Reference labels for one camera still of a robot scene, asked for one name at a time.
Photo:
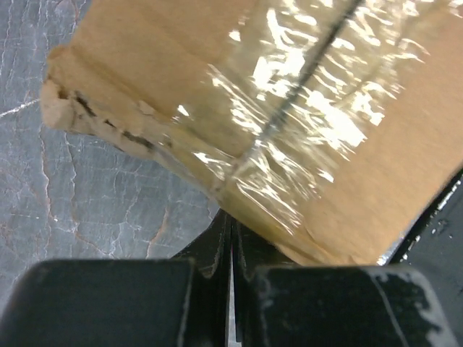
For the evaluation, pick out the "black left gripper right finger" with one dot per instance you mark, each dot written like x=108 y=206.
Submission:
x=280 y=303

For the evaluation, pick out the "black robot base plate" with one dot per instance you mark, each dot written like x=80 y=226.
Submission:
x=433 y=245

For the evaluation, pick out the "brown cardboard express box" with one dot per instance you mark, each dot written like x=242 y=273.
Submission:
x=325 y=126

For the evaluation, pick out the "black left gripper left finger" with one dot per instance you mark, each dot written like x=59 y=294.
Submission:
x=180 y=301

